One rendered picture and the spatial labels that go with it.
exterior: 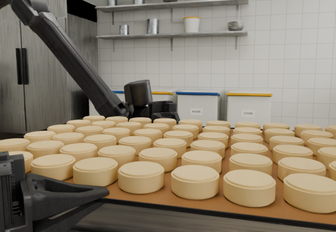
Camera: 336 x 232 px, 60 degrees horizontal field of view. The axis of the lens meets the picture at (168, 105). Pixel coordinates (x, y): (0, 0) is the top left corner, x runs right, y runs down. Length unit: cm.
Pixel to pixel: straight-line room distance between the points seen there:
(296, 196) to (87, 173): 21
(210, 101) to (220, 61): 84
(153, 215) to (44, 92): 404
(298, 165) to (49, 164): 28
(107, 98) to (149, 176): 51
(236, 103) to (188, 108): 61
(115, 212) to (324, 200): 21
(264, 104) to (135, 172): 342
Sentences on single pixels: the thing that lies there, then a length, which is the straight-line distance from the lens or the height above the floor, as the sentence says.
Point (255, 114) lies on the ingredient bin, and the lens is 371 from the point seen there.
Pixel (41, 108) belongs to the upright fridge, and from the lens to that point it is 439.
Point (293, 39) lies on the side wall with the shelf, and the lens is 440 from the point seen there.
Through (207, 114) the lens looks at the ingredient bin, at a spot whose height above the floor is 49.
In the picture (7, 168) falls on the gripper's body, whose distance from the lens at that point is 26.
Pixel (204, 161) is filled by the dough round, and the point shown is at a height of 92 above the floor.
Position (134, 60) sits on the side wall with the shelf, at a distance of 465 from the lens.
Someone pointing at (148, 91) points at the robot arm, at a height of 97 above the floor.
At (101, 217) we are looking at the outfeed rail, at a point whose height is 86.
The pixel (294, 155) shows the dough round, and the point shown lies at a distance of 41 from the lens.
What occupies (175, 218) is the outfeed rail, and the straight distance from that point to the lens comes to 34.
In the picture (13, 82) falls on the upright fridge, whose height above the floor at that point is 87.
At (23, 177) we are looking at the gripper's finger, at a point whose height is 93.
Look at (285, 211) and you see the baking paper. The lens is 30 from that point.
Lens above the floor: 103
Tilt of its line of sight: 7 degrees down
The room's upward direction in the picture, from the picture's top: straight up
